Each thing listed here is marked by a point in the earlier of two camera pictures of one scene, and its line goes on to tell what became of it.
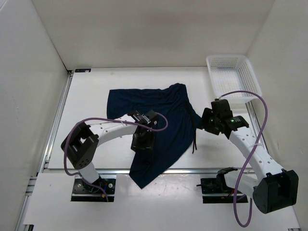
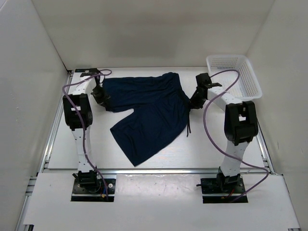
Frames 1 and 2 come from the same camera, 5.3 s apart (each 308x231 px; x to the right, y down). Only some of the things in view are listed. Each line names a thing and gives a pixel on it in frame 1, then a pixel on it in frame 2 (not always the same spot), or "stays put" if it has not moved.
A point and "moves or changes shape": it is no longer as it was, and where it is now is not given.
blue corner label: (83, 70) stays put
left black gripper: (147, 145) to (105, 99)
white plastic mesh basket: (229, 73) stays put
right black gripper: (207, 113) to (193, 101)
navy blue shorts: (172, 145) moves or changes shape
